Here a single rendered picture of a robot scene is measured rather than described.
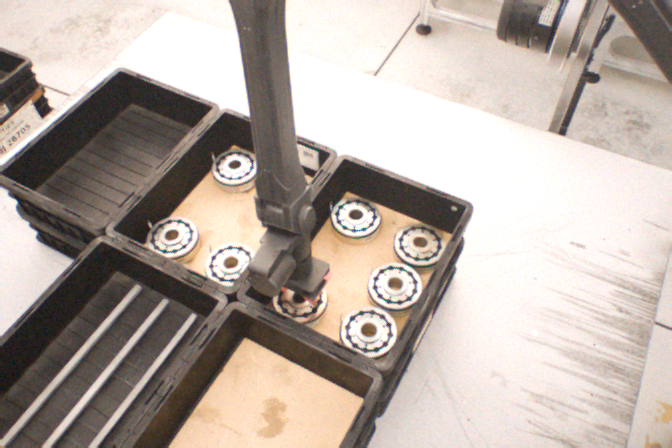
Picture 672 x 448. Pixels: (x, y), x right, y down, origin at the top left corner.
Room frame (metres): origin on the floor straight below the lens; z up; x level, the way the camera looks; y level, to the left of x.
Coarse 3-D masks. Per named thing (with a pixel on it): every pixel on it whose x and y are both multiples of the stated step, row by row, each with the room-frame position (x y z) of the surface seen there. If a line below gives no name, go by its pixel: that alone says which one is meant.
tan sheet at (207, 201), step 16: (208, 176) 0.92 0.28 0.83; (192, 192) 0.88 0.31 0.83; (208, 192) 0.88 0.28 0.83; (224, 192) 0.87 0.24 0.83; (192, 208) 0.83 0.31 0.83; (208, 208) 0.83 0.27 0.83; (224, 208) 0.83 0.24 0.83; (240, 208) 0.83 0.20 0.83; (208, 224) 0.79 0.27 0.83; (224, 224) 0.79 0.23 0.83; (240, 224) 0.79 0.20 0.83; (256, 224) 0.78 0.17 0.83; (208, 240) 0.75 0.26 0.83; (224, 240) 0.74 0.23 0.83; (240, 240) 0.74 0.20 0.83; (256, 240) 0.74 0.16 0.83; (208, 256) 0.71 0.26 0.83
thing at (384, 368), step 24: (336, 168) 0.85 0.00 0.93; (384, 168) 0.85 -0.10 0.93; (312, 192) 0.79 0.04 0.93; (432, 192) 0.78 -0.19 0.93; (456, 240) 0.66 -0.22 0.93; (240, 288) 0.57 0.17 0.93; (432, 288) 0.56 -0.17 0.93; (264, 312) 0.52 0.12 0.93; (312, 336) 0.47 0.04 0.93; (408, 336) 0.47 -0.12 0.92; (360, 360) 0.43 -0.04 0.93
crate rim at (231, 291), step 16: (224, 112) 1.02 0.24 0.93; (208, 128) 0.97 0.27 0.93; (192, 144) 0.92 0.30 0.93; (304, 144) 0.92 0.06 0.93; (320, 144) 0.92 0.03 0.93; (176, 160) 0.88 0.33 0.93; (160, 176) 0.84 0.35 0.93; (320, 176) 0.83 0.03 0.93; (144, 192) 0.79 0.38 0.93; (128, 208) 0.76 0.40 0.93; (112, 224) 0.71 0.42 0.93; (128, 240) 0.68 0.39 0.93; (160, 256) 0.64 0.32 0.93; (224, 288) 0.57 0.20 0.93
